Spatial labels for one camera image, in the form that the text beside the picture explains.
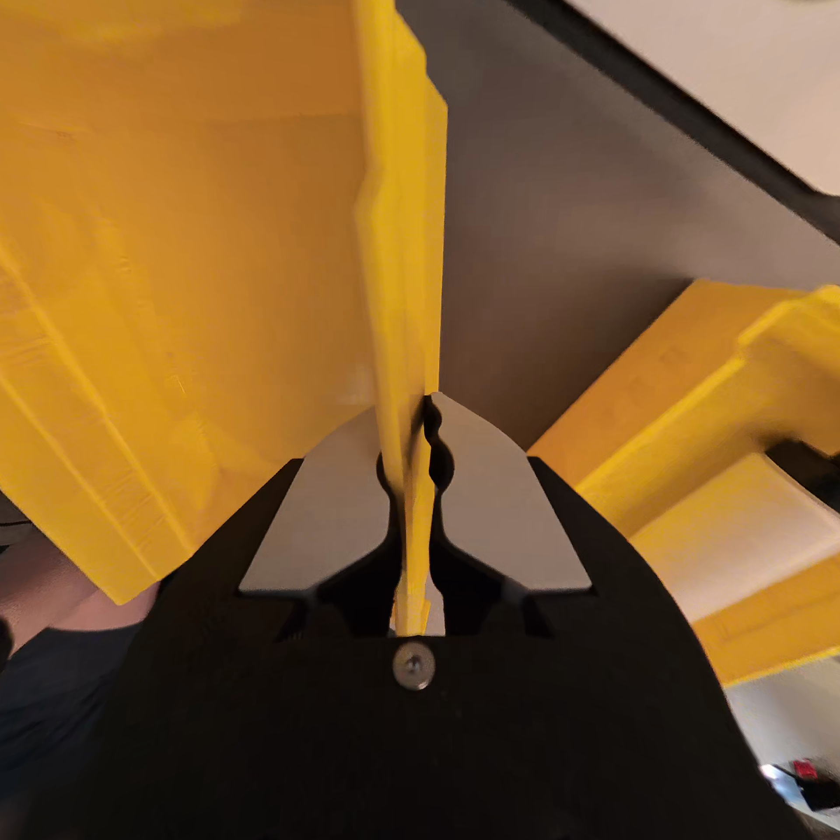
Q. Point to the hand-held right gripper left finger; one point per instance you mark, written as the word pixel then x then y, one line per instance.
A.
pixel 322 519

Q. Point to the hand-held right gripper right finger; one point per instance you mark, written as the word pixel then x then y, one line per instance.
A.
pixel 512 512

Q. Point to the yellow plastic bin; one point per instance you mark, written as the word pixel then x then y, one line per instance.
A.
pixel 197 289
pixel 656 381

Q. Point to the white plastic bottle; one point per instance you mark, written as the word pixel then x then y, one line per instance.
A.
pixel 748 538

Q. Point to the black bottle lid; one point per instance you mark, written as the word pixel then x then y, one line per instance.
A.
pixel 811 475

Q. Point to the person's left forearm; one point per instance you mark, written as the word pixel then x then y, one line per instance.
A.
pixel 53 591

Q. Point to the small red object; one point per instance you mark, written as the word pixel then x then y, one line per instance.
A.
pixel 803 769

